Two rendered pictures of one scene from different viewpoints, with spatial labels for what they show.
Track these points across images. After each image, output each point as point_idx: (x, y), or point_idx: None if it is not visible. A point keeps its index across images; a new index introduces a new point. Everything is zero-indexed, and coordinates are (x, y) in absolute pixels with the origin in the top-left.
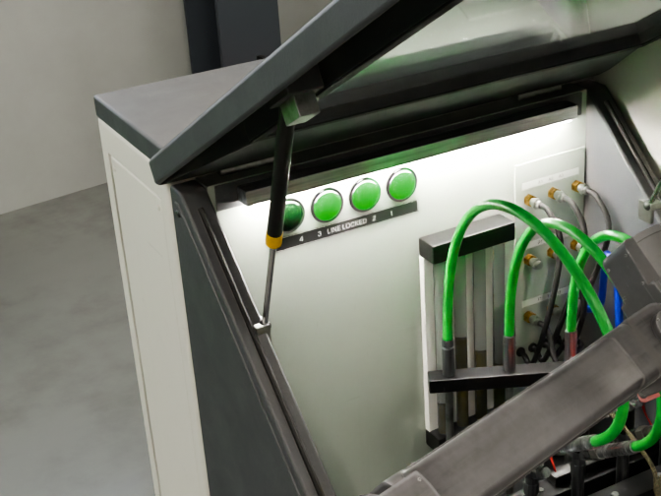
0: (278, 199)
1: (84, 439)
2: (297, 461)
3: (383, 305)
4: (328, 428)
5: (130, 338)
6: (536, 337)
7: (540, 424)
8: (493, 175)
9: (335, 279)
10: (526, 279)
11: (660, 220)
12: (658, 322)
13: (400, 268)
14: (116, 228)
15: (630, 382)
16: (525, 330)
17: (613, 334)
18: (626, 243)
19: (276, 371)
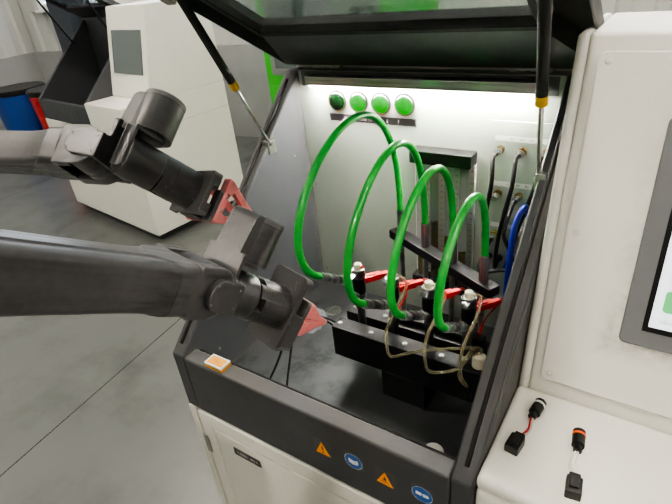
0: (212, 58)
1: None
2: (233, 206)
3: (393, 178)
4: (361, 233)
5: None
6: (501, 251)
7: None
8: (473, 121)
9: (365, 149)
10: (495, 207)
11: (535, 189)
12: (71, 133)
13: (404, 160)
14: None
15: (32, 154)
16: (492, 242)
17: (51, 127)
18: (136, 93)
19: (256, 165)
